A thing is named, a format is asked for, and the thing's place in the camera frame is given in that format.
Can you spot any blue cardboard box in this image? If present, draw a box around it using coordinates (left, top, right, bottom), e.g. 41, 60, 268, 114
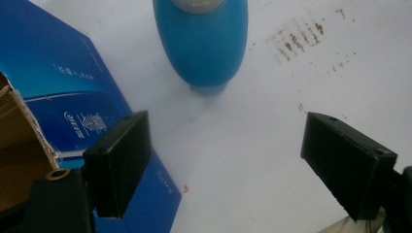
0, 0, 183, 233

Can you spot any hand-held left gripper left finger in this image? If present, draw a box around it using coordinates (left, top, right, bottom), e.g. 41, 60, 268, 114
22, 110, 153, 233

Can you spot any blue bottle with grey cap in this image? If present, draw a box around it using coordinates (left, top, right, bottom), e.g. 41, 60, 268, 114
152, 0, 250, 96

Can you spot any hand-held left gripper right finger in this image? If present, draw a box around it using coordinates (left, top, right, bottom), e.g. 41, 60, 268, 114
299, 112, 412, 233

